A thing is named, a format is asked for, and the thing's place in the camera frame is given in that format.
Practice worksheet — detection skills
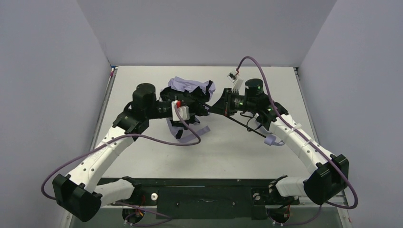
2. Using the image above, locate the lavender folding umbrella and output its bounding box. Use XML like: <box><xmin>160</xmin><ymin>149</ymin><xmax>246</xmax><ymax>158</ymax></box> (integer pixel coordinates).
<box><xmin>160</xmin><ymin>76</ymin><xmax>286</xmax><ymax>147</ymax></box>

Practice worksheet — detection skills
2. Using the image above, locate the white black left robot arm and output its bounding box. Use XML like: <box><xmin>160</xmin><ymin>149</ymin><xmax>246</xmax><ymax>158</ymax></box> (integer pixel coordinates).
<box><xmin>52</xmin><ymin>81</ymin><xmax>215</xmax><ymax>222</ymax></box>

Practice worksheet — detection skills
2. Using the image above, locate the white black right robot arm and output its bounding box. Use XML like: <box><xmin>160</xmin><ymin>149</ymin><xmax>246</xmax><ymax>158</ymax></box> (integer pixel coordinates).
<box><xmin>210</xmin><ymin>78</ymin><xmax>349</xmax><ymax>205</ymax></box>

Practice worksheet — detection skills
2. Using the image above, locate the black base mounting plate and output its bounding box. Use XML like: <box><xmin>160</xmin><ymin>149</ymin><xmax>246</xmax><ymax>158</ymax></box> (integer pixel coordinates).
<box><xmin>78</xmin><ymin>176</ymin><xmax>333</xmax><ymax>220</ymax></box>

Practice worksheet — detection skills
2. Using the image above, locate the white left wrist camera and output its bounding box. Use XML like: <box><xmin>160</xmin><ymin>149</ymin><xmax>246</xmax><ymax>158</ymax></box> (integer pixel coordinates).
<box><xmin>171</xmin><ymin>100</ymin><xmax>190</xmax><ymax>122</ymax></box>

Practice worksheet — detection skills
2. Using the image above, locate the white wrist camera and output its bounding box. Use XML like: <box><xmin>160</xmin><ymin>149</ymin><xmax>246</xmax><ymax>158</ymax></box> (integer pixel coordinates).
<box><xmin>171</xmin><ymin>100</ymin><xmax>190</xmax><ymax>122</ymax></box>
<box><xmin>227</xmin><ymin>69</ymin><xmax>243</xmax><ymax>92</ymax></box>

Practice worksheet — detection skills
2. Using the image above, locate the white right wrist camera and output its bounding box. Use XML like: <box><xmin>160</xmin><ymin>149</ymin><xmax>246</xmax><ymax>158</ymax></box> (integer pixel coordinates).
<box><xmin>227</xmin><ymin>69</ymin><xmax>243</xmax><ymax>92</ymax></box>

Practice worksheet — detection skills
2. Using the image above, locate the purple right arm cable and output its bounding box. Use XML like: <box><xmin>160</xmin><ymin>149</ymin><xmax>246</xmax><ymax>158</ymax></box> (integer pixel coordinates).
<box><xmin>235</xmin><ymin>56</ymin><xmax>359</xmax><ymax>227</ymax></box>

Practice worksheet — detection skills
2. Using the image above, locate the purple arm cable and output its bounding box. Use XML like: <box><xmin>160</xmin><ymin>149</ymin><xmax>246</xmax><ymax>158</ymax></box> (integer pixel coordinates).
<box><xmin>40</xmin><ymin>105</ymin><xmax>202</xmax><ymax>228</ymax></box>
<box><xmin>235</xmin><ymin>56</ymin><xmax>359</xmax><ymax>227</ymax></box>

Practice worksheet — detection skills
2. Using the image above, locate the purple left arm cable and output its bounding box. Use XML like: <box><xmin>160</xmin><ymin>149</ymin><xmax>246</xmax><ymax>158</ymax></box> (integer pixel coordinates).
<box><xmin>40</xmin><ymin>105</ymin><xmax>202</xmax><ymax>228</ymax></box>

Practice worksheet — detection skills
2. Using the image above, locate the aluminium front frame rail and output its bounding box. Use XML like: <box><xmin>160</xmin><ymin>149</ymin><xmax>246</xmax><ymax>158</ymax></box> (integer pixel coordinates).
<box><xmin>64</xmin><ymin>193</ymin><xmax>349</xmax><ymax>209</ymax></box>

